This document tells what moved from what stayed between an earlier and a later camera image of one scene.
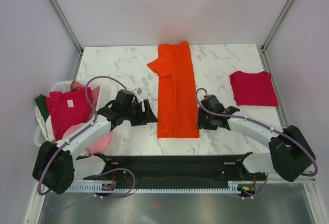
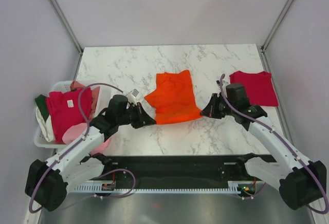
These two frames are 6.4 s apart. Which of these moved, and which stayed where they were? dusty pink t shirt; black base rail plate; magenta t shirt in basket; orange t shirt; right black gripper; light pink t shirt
Moved: orange t shirt; right black gripper
Stayed: light pink t shirt; black base rail plate; magenta t shirt in basket; dusty pink t shirt
